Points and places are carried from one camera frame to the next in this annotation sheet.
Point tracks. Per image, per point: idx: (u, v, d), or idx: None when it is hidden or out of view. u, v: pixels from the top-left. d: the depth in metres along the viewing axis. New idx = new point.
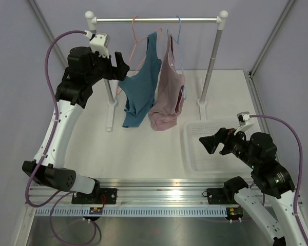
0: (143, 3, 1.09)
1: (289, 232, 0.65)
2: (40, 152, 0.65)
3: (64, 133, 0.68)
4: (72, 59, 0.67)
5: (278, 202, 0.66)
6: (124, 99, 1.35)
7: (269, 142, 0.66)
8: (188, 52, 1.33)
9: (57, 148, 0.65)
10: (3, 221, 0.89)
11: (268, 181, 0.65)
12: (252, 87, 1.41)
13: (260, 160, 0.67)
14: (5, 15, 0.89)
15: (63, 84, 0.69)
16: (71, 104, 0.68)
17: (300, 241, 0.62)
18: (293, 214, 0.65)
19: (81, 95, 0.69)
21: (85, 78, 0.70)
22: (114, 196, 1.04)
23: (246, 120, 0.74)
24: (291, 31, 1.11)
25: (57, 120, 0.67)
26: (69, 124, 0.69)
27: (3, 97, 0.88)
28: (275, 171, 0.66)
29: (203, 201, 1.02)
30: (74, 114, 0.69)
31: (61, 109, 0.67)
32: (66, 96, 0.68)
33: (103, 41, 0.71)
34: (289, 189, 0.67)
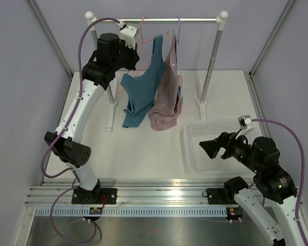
0: (143, 3, 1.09)
1: (289, 236, 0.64)
2: (61, 126, 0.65)
3: (85, 111, 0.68)
4: (102, 42, 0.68)
5: (281, 207, 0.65)
6: (124, 98, 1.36)
7: (273, 147, 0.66)
8: (188, 52, 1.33)
9: (78, 123, 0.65)
10: (3, 221, 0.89)
11: (271, 186, 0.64)
12: (252, 87, 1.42)
13: (263, 165, 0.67)
14: (5, 14, 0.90)
15: (89, 65, 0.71)
16: (94, 85, 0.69)
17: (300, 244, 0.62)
18: (295, 219, 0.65)
19: (104, 77, 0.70)
21: (110, 62, 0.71)
22: (114, 196, 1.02)
23: (248, 123, 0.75)
24: (291, 31, 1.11)
25: (80, 98, 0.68)
26: (91, 101, 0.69)
27: (3, 97, 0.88)
28: (278, 176, 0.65)
29: (202, 201, 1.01)
30: (96, 95, 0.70)
31: (85, 87, 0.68)
32: (91, 76, 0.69)
33: (134, 32, 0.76)
34: (291, 194, 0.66)
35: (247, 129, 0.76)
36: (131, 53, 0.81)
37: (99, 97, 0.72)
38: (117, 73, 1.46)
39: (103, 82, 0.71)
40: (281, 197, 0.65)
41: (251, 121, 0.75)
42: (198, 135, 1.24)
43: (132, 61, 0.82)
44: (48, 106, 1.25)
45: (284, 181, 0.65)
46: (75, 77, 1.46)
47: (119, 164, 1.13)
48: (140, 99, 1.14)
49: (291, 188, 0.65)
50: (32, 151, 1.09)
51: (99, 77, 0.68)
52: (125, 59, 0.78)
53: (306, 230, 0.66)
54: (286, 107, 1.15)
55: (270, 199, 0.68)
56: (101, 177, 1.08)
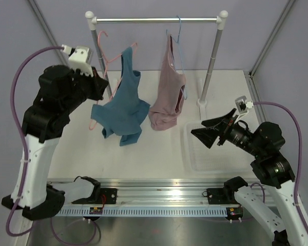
0: (143, 3, 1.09)
1: (289, 223, 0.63)
2: (16, 192, 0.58)
3: (38, 171, 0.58)
4: (44, 81, 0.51)
5: (278, 192, 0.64)
6: None
7: (277, 135, 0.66)
8: (188, 52, 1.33)
9: (32, 189, 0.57)
10: (3, 221, 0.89)
11: (270, 172, 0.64)
12: (252, 87, 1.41)
13: (265, 152, 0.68)
14: (5, 14, 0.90)
15: (33, 109, 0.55)
16: (40, 142, 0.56)
17: (302, 232, 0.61)
18: (294, 204, 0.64)
19: (52, 125, 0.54)
21: (60, 105, 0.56)
22: (114, 196, 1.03)
23: (249, 107, 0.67)
24: (292, 30, 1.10)
25: (27, 160, 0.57)
26: (42, 159, 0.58)
27: (3, 96, 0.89)
28: (275, 161, 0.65)
29: (203, 201, 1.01)
30: (46, 150, 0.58)
31: (30, 146, 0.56)
32: (34, 127, 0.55)
33: (85, 58, 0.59)
34: (289, 179, 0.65)
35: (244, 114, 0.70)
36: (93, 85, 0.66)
37: (52, 149, 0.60)
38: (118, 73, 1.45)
39: (51, 134, 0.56)
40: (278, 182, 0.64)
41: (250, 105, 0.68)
42: None
43: (96, 91, 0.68)
44: None
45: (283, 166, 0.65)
46: None
47: (119, 164, 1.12)
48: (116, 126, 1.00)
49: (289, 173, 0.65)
50: None
51: (43, 129, 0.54)
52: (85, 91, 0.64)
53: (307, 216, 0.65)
54: (286, 107, 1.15)
55: (267, 185, 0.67)
56: (100, 178, 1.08)
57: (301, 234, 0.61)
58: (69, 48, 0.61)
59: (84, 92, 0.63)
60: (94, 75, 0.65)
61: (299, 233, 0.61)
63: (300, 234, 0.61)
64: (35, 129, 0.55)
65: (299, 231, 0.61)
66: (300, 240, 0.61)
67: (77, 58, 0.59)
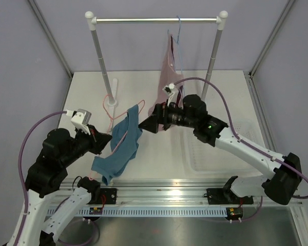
0: (143, 3, 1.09)
1: (251, 159, 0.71)
2: (12, 242, 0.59)
3: (35, 225, 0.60)
4: (47, 146, 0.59)
5: (221, 140, 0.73)
6: (124, 99, 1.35)
7: (198, 101, 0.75)
8: (188, 52, 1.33)
9: (27, 240, 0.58)
10: (3, 221, 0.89)
11: (208, 133, 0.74)
12: (252, 87, 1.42)
13: (196, 118, 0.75)
14: (4, 14, 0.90)
15: (36, 166, 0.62)
16: (40, 197, 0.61)
17: (261, 158, 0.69)
18: (239, 141, 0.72)
19: (53, 181, 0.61)
21: (59, 163, 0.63)
22: (114, 196, 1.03)
23: (172, 88, 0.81)
24: (291, 30, 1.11)
25: (26, 212, 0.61)
26: (40, 213, 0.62)
27: (2, 96, 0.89)
28: (208, 121, 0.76)
29: (203, 201, 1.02)
30: (44, 205, 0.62)
31: (31, 201, 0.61)
32: (36, 183, 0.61)
33: (81, 120, 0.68)
34: (225, 126, 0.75)
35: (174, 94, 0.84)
36: (91, 142, 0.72)
37: (49, 205, 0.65)
38: (118, 73, 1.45)
39: (50, 189, 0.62)
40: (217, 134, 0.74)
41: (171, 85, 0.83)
42: None
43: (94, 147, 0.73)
44: (47, 107, 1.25)
45: (213, 123, 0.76)
46: (75, 77, 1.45)
47: None
48: (114, 171, 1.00)
49: (223, 124, 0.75)
50: (31, 151, 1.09)
51: (44, 186, 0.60)
52: (82, 149, 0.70)
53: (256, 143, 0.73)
54: (286, 107, 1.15)
55: (215, 143, 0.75)
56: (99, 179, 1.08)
57: (262, 159, 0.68)
58: (72, 111, 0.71)
59: (81, 149, 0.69)
60: (92, 133, 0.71)
61: (259, 160, 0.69)
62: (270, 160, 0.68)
63: (260, 159, 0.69)
64: (37, 185, 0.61)
65: (258, 159, 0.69)
66: (264, 164, 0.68)
67: (77, 121, 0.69)
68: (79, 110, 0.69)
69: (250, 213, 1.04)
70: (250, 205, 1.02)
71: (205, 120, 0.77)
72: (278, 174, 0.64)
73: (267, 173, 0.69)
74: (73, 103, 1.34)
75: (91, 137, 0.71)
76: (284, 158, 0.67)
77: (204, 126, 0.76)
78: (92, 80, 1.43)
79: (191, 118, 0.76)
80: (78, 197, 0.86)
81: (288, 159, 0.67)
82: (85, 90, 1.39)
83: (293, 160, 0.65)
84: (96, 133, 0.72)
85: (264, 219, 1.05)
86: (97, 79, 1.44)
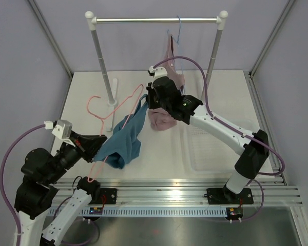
0: (143, 4, 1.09)
1: (225, 138, 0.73)
2: None
3: (31, 242, 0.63)
4: (27, 171, 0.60)
5: (195, 118, 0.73)
6: (124, 99, 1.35)
7: (166, 80, 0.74)
8: (188, 52, 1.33)
9: None
10: (3, 221, 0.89)
11: (182, 110, 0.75)
12: (251, 87, 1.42)
13: (167, 98, 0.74)
14: (4, 15, 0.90)
15: (24, 187, 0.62)
16: (31, 218, 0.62)
17: (232, 134, 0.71)
18: (212, 118, 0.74)
19: (41, 201, 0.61)
21: (45, 184, 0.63)
22: (114, 196, 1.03)
23: (152, 70, 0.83)
24: (291, 30, 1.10)
25: (20, 232, 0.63)
26: (35, 229, 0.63)
27: (2, 96, 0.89)
28: (183, 100, 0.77)
29: (203, 201, 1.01)
30: (38, 223, 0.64)
31: (22, 222, 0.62)
32: (24, 204, 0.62)
33: (61, 136, 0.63)
34: (198, 104, 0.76)
35: (158, 75, 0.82)
36: (78, 152, 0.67)
37: (42, 222, 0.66)
38: (118, 73, 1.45)
39: (40, 209, 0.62)
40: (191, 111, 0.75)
41: (155, 68, 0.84)
42: (198, 134, 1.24)
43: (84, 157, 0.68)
44: (48, 107, 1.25)
45: (187, 101, 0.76)
46: (74, 78, 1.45)
47: None
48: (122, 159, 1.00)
49: (196, 102, 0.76)
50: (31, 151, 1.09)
51: (33, 207, 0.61)
52: (70, 162, 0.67)
53: (228, 120, 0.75)
54: (286, 107, 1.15)
55: (190, 120, 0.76)
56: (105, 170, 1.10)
57: (233, 136, 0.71)
58: (51, 122, 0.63)
59: (70, 162, 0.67)
60: (77, 144, 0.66)
61: (230, 136, 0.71)
62: (241, 137, 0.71)
63: (231, 136, 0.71)
64: (26, 206, 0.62)
65: (230, 135, 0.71)
66: (235, 141, 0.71)
67: (57, 134, 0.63)
68: (58, 123, 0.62)
69: (249, 213, 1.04)
70: (250, 205, 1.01)
71: (179, 100, 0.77)
72: (248, 148, 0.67)
73: (237, 149, 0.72)
74: (73, 103, 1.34)
75: (77, 147, 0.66)
76: (254, 134, 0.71)
77: (178, 105, 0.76)
78: (92, 80, 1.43)
79: (163, 99, 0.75)
80: (77, 200, 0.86)
81: (257, 135, 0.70)
82: (85, 90, 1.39)
83: (262, 136, 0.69)
84: (82, 143, 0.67)
85: (264, 219, 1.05)
86: (97, 79, 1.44)
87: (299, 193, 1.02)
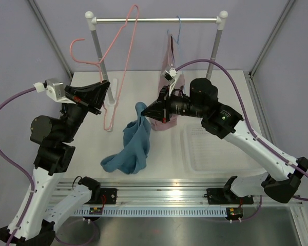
0: (143, 4, 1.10)
1: (267, 162, 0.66)
2: (15, 222, 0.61)
3: (41, 203, 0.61)
4: (37, 141, 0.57)
5: (236, 135, 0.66)
6: (124, 99, 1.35)
7: (208, 87, 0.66)
8: (188, 52, 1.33)
9: (32, 220, 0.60)
10: (1, 220, 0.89)
11: (220, 124, 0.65)
12: (252, 87, 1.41)
13: (206, 107, 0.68)
14: (4, 15, 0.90)
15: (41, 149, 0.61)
16: (49, 175, 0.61)
17: (276, 160, 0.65)
18: (254, 139, 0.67)
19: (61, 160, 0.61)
21: (59, 144, 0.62)
22: (114, 196, 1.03)
23: (173, 75, 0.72)
24: (292, 30, 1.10)
25: (34, 190, 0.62)
26: (48, 190, 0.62)
27: (2, 97, 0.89)
28: (219, 110, 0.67)
29: (203, 201, 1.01)
30: (52, 184, 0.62)
31: (38, 179, 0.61)
32: (45, 161, 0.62)
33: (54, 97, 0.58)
34: (239, 119, 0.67)
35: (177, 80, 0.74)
36: (82, 108, 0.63)
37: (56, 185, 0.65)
38: (118, 73, 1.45)
39: (60, 167, 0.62)
40: (231, 127, 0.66)
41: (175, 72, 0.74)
42: (198, 134, 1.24)
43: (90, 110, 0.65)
44: (47, 106, 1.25)
45: (225, 113, 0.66)
46: (74, 77, 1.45)
47: None
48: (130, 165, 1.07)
49: (235, 114, 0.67)
50: (29, 150, 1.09)
51: (54, 164, 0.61)
52: (77, 119, 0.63)
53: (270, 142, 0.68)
54: (287, 107, 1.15)
55: (226, 136, 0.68)
56: (106, 170, 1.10)
57: (276, 162, 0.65)
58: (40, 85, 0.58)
59: (77, 120, 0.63)
60: (77, 101, 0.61)
61: (274, 162, 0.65)
62: (285, 164, 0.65)
63: (275, 162, 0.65)
64: (47, 162, 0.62)
65: (273, 161, 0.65)
66: (278, 168, 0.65)
67: (52, 97, 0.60)
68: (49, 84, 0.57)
69: (250, 213, 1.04)
70: (250, 205, 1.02)
71: (215, 109, 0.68)
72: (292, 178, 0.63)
73: (278, 176, 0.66)
74: None
75: (80, 104, 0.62)
76: (298, 161, 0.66)
77: (214, 116, 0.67)
78: (92, 80, 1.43)
79: (200, 106, 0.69)
80: (78, 192, 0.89)
81: (300, 162, 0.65)
82: None
83: (304, 163, 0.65)
84: (82, 98, 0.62)
85: (264, 219, 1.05)
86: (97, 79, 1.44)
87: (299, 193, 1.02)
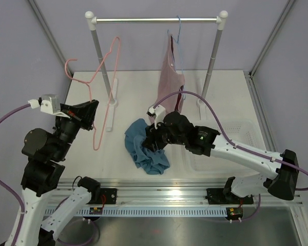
0: (143, 4, 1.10)
1: (253, 164, 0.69)
2: (9, 242, 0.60)
3: (34, 221, 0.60)
4: (28, 154, 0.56)
5: (217, 149, 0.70)
6: (124, 99, 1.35)
7: (176, 116, 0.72)
8: (188, 52, 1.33)
9: (26, 238, 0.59)
10: (1, 220, 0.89)
11: (200, 144, 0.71)
12: (252, 87, 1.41)
13: (182, 134, 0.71)
14: (5, 15, 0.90)
15: (28, 168, 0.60)
16: (37, 196, 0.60)
17: (261, 160, 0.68)
18: (235, 147, 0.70)
19: (50, 180, 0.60)
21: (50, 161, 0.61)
22: (114, 196, 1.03)
23: (153, 112, 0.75)
24: (292, 30, 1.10)
25: (23, 211, 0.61)
26: (39, 208, 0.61)
27: (3, 96, 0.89)
28: (197, 132, 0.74)
29: (202, 201, 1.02)
30: (42, 203, 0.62)
31: (26, 200, 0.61)
32: (33, 182, 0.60)
33: (50, 110, 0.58)
34: (216, 135, 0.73)
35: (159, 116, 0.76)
36: (76, 123, 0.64)
37: (47, 202, 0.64)
38: (118, 73, 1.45)
39: (47, 187, 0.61)
40: (211, 143, 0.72)
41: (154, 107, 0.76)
42: None
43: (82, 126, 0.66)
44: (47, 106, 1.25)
45: (203, 132, 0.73)
46: (74, 78, 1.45)
47: (119, 164, 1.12)
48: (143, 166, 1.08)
49: (212, 131, 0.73)
50: None
51: (41, 185, 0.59)
52: (70, 135, 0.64)
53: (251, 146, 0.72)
54: (287, 107, 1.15)
55: (210, 152, 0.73)
56: (107, 170, 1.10)
57: (262, 161, 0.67)
58: (35, 101, 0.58)
59: (69, 136, 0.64)
60: (71, 115, 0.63)
61: (259, 163, 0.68)
62: (270, 161, 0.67)
63: (261, 162, 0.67)
64: (34, 183, 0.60)
65: (259, 162, 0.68)
66: (266, 167, 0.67)
67: (47, 111, 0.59)
68: (42, 99, 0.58)
69: (249, 213, 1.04)
70: (250, 205, 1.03)
71: (194, 132, 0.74)
72: (282, 174, 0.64)
73: (268, 174, 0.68)
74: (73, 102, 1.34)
75: (73, 119, 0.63)
76: (282, 155, 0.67)
77: (194, 138, 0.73)
78: (92, 80, 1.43)
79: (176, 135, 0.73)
80: (78, 196, 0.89)
81: (285, 156, 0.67)
82: (85, 90, 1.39)
83: (290, 156, 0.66)
84: (76, 113, 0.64)
85: (264, 219, 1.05)
86: (98, 79, 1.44)
87: (299, 193, 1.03)
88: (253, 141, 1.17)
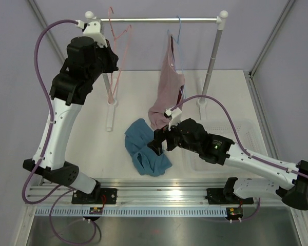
0: (143, 4, 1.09)
1: (268, 175, 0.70)
2: (38, 154, 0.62)
3: (62, 133, 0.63)
4: (73, 50, 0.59)
5: (231, 159, 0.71)
6: (124, 99, 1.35)
7: (191, 125, 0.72)
8: (188, 52, 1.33)
9: (54, 150, 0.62)
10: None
11: (215, 154, 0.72)
12: (251, 87, 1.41)
13: (198, 142, 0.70)
14: (4, 15, 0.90)
15: (60, 76, 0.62)
16: (65, 104, 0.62)
17: (276, 171, 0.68)
18: (249, 157, 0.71)
19: (78, 91, 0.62)
21: (85, 72, 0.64)
22: (114, 196, 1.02)
23: (170, 114, 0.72)
24: (292, 31, 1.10)
25: (53, 121, 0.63)
26: (68, 119, 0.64)
27: (2, 97, 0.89)
28: (211, 140, 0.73)
29: (203, 201, 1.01)
30: (71, 114, 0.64)
31: (56, 108, 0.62)
32: (61, 89, 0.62)
33: (98, 26, 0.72)
34: (231, 143, 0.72)
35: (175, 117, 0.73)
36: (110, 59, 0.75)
37: (74, 116, 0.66)
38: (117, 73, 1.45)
39: (76, 99, 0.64)
40: (225, 153, 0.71)
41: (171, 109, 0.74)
42: None
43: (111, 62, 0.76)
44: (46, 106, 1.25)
45: (216, 141, 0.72)
46: None
47: (119, 164, 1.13)
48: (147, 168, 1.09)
49: (227, 141, 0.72)
50: (29, 151, 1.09)
51: (71, 93, 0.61)
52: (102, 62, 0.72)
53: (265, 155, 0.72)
54: (287, 107, 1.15)
55: (225, 161, 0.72)
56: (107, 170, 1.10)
57: (277, 172, 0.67)
58: (82, 24, 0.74)
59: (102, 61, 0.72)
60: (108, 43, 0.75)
61: (275, 173, 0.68)
62: (286, 172, 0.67)
63: (276, 173, 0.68)
64: (63, 93, 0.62)
65: (274, 173, 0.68)
66: (281, 178, 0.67)
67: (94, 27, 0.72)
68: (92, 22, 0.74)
69: (250, 213, 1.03)
70: (250, 205, 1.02)
71: (208, 140, 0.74)
72: (299, 185, 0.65)
73: (283, 184, 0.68)
74: None
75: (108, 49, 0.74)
76: (298, 166, 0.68)
77: (208, 146, 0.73)
78: None
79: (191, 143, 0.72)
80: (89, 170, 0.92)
81: (301, 167, 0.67)
82: None
83: (306, 167, 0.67)
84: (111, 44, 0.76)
85: (265, 219, 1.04)
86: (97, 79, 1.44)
87: None
88: (253, 141, 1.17)
